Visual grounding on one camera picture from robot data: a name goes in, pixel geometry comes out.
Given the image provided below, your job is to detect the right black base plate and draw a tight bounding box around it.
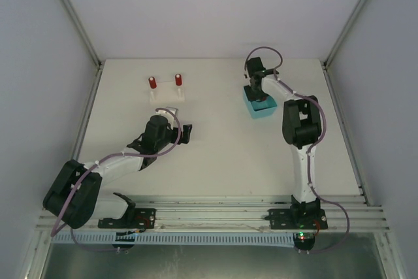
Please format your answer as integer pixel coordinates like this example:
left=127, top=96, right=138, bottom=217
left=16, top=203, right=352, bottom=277
left=264, top=208, right=329, bottom=230

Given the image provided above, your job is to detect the teal plastic bin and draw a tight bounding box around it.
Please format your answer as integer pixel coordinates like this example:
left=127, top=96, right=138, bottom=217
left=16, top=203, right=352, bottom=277
left=243, top=86, right=278, bottom=119

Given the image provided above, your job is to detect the white four-peg fixture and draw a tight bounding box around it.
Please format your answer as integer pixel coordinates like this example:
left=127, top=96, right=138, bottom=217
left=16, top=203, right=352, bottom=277
left=149, top=81, right=185, bottom=104

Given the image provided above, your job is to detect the red large spring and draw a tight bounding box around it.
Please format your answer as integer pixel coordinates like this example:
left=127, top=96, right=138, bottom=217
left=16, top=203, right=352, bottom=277
left=175, top=73, right=183, bottom=86
left=148, top=76, right=157, bottom=90

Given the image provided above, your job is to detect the right frame post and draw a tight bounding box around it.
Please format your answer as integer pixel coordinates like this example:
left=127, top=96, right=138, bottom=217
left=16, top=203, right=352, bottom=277
left=322, top=0, right=368, bottom=71

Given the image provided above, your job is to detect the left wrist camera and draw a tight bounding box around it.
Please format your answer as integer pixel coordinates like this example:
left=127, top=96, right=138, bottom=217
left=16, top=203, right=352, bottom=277
left=164, top=107, right=178, bottom=117

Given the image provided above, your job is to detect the grey slotted cable duct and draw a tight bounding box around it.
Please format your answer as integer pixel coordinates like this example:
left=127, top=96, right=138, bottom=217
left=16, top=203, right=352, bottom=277
left=52, top=231, right=294, bottom=248

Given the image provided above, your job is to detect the left frame post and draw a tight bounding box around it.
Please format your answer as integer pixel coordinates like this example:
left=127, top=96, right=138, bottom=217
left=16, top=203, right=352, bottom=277
left=42, top=0, right=103, bottom=70

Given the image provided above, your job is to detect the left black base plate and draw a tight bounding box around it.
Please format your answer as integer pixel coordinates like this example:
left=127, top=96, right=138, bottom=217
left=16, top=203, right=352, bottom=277
left=97, top=208, right=157, bottom=230

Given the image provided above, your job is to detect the frame post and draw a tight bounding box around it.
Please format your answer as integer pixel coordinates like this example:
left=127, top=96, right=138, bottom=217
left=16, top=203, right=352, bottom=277
left=322, top=0, right=368, bottom=71
left=42, top=0, right=103, bottom=70

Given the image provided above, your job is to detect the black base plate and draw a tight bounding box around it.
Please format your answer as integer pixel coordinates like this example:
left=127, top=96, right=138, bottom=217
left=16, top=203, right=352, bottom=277
left=97, top=208, right=157, bottom=230
left=264, top=208, right=329, bottom=230

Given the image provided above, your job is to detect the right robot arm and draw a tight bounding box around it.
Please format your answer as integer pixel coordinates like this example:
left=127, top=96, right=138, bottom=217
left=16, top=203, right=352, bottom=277
left=243, top=56, right=327, bottom=229

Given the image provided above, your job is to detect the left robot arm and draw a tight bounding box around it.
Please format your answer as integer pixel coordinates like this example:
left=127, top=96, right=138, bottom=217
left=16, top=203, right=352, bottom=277
left=42, top=113, right=193, bottom=237

